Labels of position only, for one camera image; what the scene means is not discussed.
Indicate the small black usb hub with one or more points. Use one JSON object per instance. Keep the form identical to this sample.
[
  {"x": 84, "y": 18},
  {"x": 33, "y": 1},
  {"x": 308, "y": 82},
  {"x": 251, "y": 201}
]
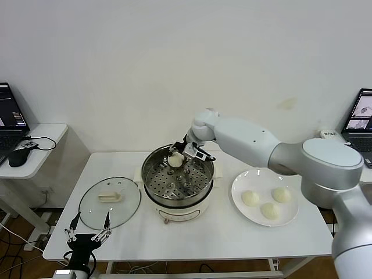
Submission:
[{"x": 30, "y": 144}]

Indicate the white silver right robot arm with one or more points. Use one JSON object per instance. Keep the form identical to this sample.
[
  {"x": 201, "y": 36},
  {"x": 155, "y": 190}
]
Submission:
[{"x": 247, "y": 139}]

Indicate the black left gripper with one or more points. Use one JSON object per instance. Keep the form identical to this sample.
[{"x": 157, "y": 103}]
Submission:
[{"x": 82, "y": 247}]

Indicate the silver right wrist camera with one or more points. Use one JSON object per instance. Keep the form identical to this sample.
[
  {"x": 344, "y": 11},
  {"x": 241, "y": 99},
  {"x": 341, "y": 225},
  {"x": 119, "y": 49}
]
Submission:
[{"x": 191, "y": 151}]

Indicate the white table frame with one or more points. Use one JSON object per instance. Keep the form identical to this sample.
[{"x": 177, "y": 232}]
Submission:
[{"x": 232, "y": 274}]

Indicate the perforated steel steamer basket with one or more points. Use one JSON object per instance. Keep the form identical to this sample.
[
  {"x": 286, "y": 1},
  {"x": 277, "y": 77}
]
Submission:
[{"x": 162, "y": 186}]

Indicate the black computer mouse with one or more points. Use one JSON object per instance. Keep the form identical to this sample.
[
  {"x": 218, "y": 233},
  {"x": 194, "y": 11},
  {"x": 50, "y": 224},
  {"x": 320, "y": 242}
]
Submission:
[{"x": 18, "y": 157}]

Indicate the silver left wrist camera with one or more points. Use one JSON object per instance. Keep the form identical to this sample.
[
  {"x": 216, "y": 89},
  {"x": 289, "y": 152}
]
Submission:
[{"x": 64, "y": 274}]

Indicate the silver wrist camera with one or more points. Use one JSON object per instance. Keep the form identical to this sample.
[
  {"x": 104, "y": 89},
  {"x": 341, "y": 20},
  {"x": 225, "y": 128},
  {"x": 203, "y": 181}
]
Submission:
[
  {"x": 191, "y": 151},
  {"x": 64, "y": 274}
]

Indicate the black laptop with dark screen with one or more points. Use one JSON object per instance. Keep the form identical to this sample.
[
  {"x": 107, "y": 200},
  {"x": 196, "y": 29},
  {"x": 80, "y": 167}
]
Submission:
[{"x": 11, "y": 110}]

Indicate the white side desk with mouse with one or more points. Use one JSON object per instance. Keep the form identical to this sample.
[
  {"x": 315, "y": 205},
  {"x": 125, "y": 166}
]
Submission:
[{"x": 43, "y": 162}]

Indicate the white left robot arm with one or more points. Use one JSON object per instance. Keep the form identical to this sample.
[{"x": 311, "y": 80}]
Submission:
[{"x": 82, "y": 274}]

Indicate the white labelled power strip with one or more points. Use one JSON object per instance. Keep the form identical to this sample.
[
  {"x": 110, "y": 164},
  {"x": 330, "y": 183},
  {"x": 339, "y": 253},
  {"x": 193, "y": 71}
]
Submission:
[{"x": 329, "y": 134}]

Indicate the white round plate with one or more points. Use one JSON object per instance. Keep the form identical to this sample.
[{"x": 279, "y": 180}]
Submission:
[{"x": 247, "y": 215}]

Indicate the grey laptop with pink screen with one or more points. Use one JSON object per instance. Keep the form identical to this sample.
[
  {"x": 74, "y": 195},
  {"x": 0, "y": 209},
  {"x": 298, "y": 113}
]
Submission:
[{"x": 360, "y": 110}]

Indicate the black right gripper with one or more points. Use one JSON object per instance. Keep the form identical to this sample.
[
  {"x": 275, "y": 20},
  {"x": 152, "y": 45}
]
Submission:
[{"x": 183, "y": 143}]

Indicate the white steamed baozi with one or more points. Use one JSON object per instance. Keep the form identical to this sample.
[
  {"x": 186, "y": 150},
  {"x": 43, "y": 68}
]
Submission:
[
  {"x": 175, "y": 161},
  {"x": 270, "y": 210},
  {"x": 281, "y": 195},
  {"x": 250, "y": 198}
]

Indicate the white wall socket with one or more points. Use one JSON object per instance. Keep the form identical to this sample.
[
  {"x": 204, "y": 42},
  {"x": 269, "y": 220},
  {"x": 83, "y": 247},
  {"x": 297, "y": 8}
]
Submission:
[{"x": 46, "y": 191}]

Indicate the cream electric cooker pot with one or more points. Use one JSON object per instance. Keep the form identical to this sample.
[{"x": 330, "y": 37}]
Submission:
[{"x": 180, "y": 213}]

